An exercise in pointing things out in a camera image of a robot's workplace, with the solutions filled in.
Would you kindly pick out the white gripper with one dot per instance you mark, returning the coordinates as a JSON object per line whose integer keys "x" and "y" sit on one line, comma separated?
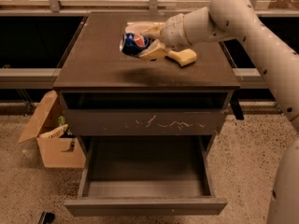
{"x": 172, "y": 30}

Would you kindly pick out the blue pepsi can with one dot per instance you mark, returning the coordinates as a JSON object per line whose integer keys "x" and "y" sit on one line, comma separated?
{"x": 133, "y": 44}

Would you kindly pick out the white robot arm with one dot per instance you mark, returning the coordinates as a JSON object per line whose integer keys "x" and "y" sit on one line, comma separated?
{"x": 278, "y": 65}

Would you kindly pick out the dark grey drawer cabinet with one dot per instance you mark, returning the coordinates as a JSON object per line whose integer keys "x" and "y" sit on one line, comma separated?
{"x": 96, "y": 75}

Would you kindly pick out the top drawer scratched front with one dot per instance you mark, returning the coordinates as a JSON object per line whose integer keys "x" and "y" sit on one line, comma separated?
{"x": 94, "y": 122}

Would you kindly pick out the open middle drawer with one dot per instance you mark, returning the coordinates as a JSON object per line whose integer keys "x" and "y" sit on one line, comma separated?
{"x": 146, "y": 176}

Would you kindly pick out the white ceramic bowl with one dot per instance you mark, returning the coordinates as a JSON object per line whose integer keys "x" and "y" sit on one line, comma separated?
{"x": 138, "y": 26}

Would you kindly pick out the yellow sponge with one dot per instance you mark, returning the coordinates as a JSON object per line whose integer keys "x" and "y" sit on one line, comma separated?
{"x": 184, "y": 57}

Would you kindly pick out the brown cardboard box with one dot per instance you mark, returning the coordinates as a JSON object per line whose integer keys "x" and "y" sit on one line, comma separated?
{"x": 48, "y": 127}

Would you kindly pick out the black object on floor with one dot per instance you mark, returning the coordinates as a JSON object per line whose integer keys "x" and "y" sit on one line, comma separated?
{"x": 46, "y": 218}

